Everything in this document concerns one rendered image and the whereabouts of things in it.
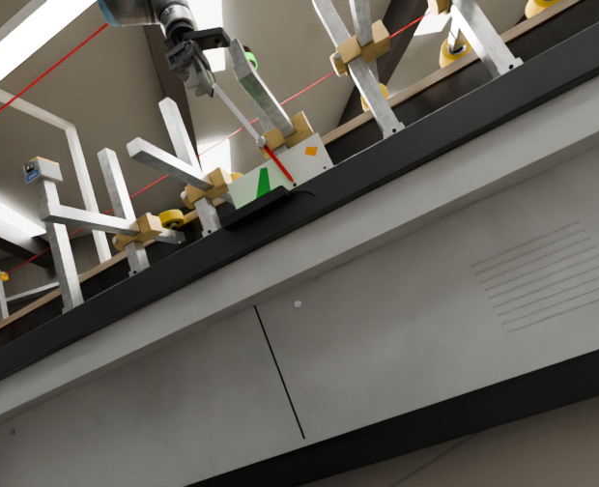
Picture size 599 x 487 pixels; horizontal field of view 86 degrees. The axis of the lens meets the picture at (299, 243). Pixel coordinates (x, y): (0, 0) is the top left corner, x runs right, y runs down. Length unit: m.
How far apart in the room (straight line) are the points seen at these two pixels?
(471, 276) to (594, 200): 0.33
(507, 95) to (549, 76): 0.07
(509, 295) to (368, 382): 0.42
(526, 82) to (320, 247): 0.52
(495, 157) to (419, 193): 0.16
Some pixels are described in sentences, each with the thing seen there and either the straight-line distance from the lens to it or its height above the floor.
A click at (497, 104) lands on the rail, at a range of 0.79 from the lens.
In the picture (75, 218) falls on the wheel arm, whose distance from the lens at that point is 0.87.
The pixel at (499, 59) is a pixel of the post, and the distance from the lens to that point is 0.87.
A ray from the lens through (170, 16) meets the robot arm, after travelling 1.05.
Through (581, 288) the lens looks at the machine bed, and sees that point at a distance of 1.01.
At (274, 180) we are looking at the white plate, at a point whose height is 0.75.
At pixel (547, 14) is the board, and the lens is 1.21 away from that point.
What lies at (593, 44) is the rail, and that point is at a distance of 0.89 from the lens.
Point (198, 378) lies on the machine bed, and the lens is 1.16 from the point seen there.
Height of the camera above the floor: 0.41
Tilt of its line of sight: 13 degrees up
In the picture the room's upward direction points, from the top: 23 degrees counter-clockwise
